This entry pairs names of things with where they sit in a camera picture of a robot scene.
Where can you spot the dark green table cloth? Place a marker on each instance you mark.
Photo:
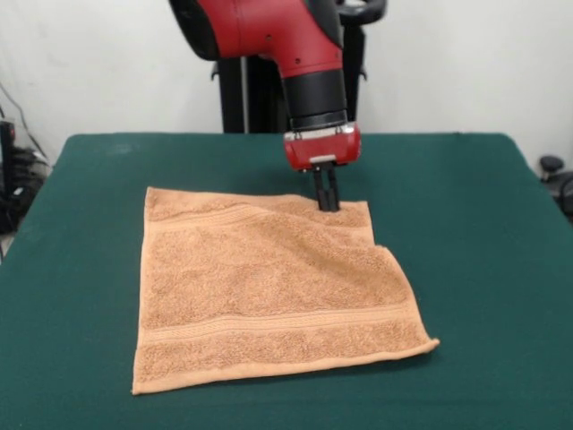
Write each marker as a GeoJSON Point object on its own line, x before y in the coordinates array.
{"type": "Point", "coordinates": [470, 224]}

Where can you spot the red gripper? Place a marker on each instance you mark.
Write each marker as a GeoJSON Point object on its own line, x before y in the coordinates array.
{"type": "Point", "coordinates": [322, 150]}

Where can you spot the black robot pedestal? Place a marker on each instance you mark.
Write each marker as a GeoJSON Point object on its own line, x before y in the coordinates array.
{"type": "Point", "coordinates": [353, 89]}

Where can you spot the black electronics box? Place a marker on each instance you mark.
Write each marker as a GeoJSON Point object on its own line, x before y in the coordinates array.
{"type": "Point", "coordinates": [6, 179]}

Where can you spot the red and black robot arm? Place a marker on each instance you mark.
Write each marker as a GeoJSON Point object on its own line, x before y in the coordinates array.
{"type": "Point", "coordinates": [277, 45]}

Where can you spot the tan terry cloth towel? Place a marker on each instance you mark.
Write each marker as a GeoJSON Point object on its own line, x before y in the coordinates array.
{"type": "Point", "coordinates": [268, 291]}

